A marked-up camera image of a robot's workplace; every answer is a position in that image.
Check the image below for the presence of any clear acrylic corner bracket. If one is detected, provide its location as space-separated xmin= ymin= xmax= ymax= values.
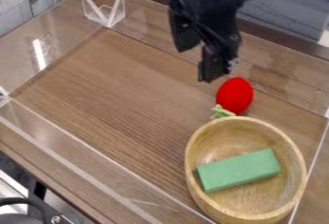
xmin=82 ymin=0 xmax=126 ymax=28

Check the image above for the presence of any brown wooden bowl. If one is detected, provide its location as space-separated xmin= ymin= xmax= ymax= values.
xmin=185 ymin=116 xmax=307 ymax=224

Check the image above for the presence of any red toy strawberry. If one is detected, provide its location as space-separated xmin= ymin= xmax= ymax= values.
xmin=212 ymin=77 xmax=255 ymax=120

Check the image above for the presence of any green rectangular block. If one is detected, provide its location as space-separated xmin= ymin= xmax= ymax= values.
xmin=196 ymin=148 xmax=281 ymax=193

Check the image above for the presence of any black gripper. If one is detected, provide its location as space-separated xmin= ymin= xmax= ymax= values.
xmin=169 ymin=0 xmax=244 ymax=83

